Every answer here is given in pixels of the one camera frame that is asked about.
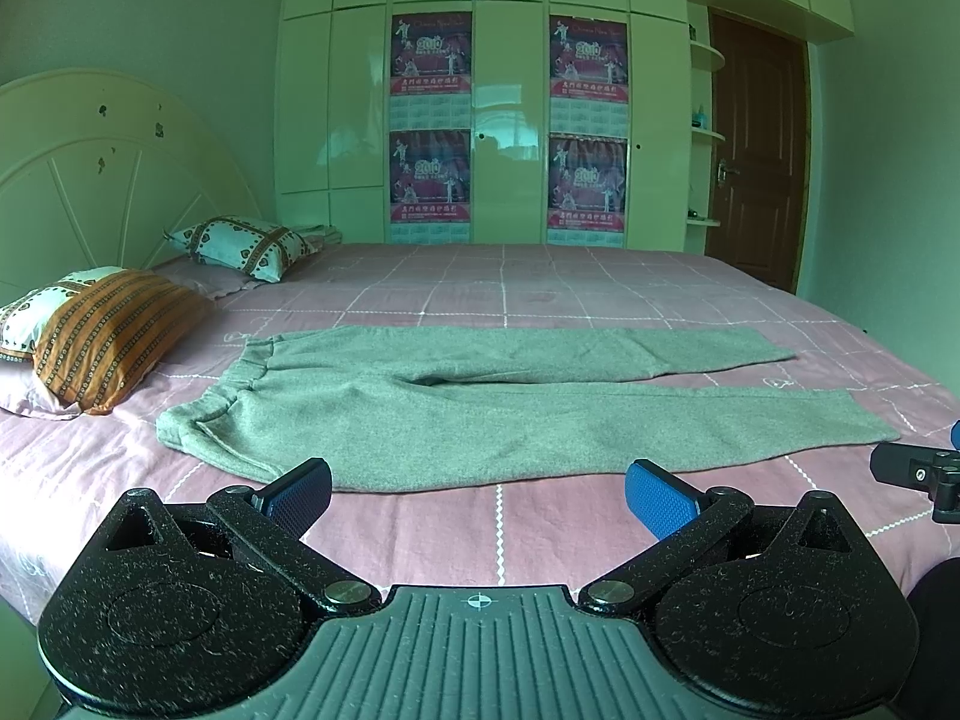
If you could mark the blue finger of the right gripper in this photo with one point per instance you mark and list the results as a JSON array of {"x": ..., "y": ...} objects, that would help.
[{"x": 924, "y": 469}]

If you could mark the calendar poster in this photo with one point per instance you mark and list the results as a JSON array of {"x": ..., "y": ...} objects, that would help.
[
  {"x": 586, "y": 184},
  {"x": 588, "y": 60},
  {"x": 430, "y": 176},
  {"x": 431, "y": 53}
]

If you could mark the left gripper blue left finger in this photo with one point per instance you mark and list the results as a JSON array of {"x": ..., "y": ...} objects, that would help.
[{"x": 267, "y": 526}]

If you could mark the grey knit pants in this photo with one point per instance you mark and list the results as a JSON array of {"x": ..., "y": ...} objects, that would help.
[{"x": 408, "y": 409}]

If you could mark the lower right calendar poster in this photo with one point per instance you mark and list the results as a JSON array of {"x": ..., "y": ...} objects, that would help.
[{"x": 586, "y": 184}]

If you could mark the upper left calendar poster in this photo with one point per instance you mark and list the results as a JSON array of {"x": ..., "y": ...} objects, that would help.
[{"x": 431, "y": 53}]

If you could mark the white patterned far pillow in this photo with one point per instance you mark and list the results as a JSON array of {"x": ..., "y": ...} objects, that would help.
[{"x": 259, "y": 249}]

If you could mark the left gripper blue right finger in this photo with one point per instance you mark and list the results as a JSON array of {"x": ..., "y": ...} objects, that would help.
[{"x": 689, "y": 525}]

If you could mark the white patterned pillow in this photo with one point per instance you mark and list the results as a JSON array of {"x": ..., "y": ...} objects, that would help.
[
  {"x": 24, "y": 319},
  {"x": 259, "y": 249}
]

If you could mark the dark brown wooden door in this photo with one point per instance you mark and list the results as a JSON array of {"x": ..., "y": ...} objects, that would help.
[{"x": 759, "y": 183}]

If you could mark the pink pillow under orange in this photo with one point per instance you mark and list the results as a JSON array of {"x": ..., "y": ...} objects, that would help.
[{"x": 23, "y": 394}]

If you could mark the upper right calendar poster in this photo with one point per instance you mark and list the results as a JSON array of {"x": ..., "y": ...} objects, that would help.
[{"x": 588, "y": 60}]

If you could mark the orange striped pillow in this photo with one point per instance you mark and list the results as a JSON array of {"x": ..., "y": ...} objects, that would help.
[{"x": 100, "y": 344}]

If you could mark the white patterned near pillow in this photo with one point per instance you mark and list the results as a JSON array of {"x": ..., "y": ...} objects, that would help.
[{"x": 24, "y": 319}]

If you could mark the lower left calendar poster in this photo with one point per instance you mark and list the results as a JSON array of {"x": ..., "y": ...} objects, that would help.
[{"x": 430, "y": 176}]

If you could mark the cream corner shelf unit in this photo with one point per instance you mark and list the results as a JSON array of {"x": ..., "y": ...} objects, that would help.
[{"x": 707, "y": 61}]

